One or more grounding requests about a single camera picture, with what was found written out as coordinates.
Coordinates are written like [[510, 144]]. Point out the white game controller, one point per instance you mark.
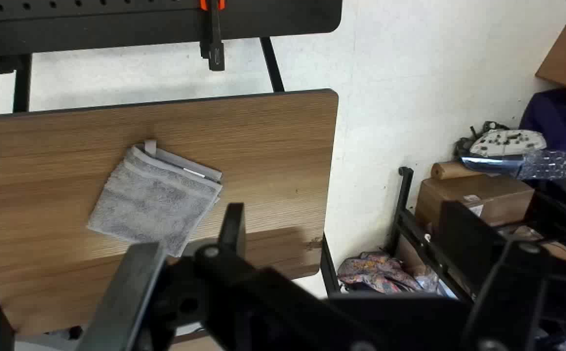
[[508, 142]]

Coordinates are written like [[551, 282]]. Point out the colourful patterned backpack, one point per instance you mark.
[[377, 274]]

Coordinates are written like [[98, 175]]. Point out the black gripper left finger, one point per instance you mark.
[[231, 231]]

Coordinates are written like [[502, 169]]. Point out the small cardboard box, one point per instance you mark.
[[485, 196]]

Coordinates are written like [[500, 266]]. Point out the grey towel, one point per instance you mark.
[[149, 198]]

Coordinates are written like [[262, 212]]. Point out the black metal rack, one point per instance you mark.
[[403, 208]]

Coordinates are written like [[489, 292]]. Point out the orange black bar clamp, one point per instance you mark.
[[214, 40]]

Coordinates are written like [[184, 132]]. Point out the purple bag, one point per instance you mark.
[[559, 120]]

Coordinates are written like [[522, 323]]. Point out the brown cardboard tube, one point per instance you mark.
[[452, 171]]

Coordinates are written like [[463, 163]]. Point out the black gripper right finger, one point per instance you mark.
[[469, 247]]

